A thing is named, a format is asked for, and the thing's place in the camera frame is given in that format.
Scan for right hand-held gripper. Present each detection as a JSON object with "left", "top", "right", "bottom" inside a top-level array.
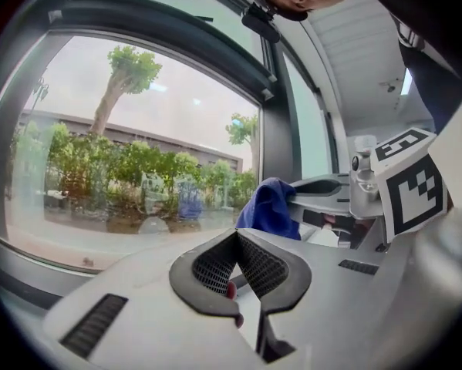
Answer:
[{"left": 288, "top": 127, "right": 454, "bottom": 253}]

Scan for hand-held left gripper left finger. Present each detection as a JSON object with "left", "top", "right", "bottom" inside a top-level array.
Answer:
[{"left": 40, "top": 229, "right": 272, "bottom": 370}]

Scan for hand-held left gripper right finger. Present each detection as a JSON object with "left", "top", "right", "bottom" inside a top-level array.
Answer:
[{"left": 237, "top": 229, "right": 403, "bottom": 370}]

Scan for blue cleaning cloth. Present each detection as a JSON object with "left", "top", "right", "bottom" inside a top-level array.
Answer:
[{"left": 235, "top": 177, "right": 303, "bottom": 242}]

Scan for window glass pane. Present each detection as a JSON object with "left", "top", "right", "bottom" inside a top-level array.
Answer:
[{"left": 5, "top": 32, "right": 342, "bottom": 275}]

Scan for green leafy tree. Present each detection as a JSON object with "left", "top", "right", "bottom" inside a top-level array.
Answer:
[{"left": 225, "top": 113, "right": 261, "bottom": 161}]

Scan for ceiling light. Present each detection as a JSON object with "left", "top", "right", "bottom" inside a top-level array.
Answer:
[{"left": 399, "top": 66, "right": 413, "bottom": 96}]

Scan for green shrubs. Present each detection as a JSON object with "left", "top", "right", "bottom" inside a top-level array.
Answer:
[{"left": 10, "top": 121, "right": 259, "bottom": 230}]

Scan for long grey building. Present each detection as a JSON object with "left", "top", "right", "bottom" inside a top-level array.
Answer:
[{"left": 20, "top": 108, "right": 244, "bottom": 175}]

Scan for person's black sweater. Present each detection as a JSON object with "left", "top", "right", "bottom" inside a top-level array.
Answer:
[{"left": 369, "top": 0, "right": 462, "bottom": 138}]

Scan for thick trunk tree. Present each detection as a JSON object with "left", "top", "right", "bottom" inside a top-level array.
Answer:
[{"left": 88, "top": 44, "right": 164, "bottom": 136}]

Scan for black head camera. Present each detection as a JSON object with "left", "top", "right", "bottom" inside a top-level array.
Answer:
[{"left": 241, "top": 2, "right": 282, "bottom": 45}]

